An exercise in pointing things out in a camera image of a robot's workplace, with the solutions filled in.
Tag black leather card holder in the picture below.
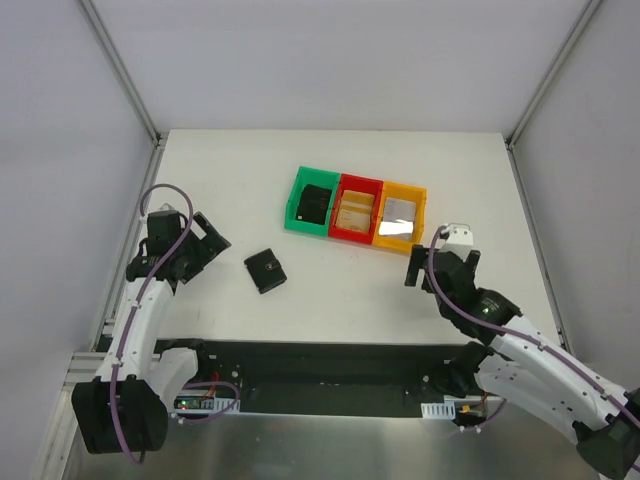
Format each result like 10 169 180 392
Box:
244 248 287 294

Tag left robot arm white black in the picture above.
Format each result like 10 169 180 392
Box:
71 209 231 454

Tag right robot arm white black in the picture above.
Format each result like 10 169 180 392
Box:
405 245 639 479

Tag white cards in yellow bin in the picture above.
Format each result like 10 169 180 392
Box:
378 197 416 241

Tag gold cards in red bin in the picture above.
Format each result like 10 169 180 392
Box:
335 190 375 234

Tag black cards in green bin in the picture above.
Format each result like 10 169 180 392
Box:
295 184 332 225

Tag yellow plastic bin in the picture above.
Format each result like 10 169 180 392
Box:
372 181 428 255

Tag red plastic bin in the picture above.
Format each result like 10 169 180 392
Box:
329 174 383 245

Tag green plastic bin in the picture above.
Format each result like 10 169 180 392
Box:
284 166 341 237

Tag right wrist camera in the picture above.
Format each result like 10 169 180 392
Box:
439 223 474 261

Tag left aluminium frame post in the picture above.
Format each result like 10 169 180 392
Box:
77 0 163 146

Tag aluminium frame post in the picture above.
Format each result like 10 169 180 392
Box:
77 0 163 146
505 0 604 151

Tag right aluminium table rail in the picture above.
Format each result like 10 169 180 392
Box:
505 143 572 353

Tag aluminium table rail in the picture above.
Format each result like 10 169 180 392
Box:
505 143 572 353
88 134 168 351

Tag left aluminium table rail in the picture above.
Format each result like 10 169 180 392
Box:
88 134 168 351

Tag right white cable duct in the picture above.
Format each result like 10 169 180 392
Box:
420 401 456 421

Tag white cable duct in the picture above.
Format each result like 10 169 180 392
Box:
420 401 456 421
174 396 241 416

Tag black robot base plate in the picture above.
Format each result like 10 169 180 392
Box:
154 339 463 418

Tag left white cable duct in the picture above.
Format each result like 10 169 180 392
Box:
174 396 241 416

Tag right aluminium frame post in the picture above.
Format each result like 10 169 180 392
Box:
505 0 604 151

